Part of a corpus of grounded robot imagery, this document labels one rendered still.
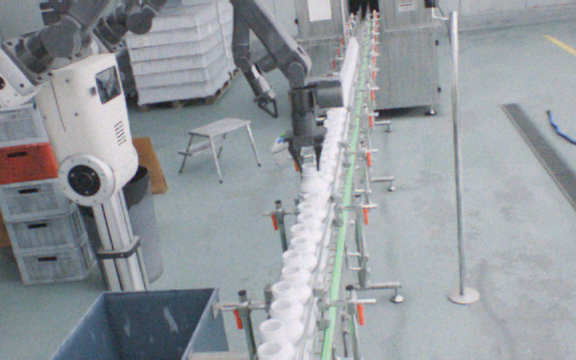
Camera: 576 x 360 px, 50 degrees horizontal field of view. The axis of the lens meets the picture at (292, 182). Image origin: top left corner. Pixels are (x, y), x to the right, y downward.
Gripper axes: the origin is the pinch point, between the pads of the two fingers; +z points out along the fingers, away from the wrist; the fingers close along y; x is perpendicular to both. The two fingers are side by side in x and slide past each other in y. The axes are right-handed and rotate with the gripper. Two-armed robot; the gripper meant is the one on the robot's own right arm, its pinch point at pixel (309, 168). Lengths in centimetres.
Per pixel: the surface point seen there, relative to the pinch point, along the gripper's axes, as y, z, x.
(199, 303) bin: -30.8, 30.6, -9.1
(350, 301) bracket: 10.5, 12.2, -40.7
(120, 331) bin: -54, 38, -9
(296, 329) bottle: 3, 9, -55
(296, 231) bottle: -0.6, 4.5, -25.4
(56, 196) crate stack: -175, 66, 173
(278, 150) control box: -18, 12, 55
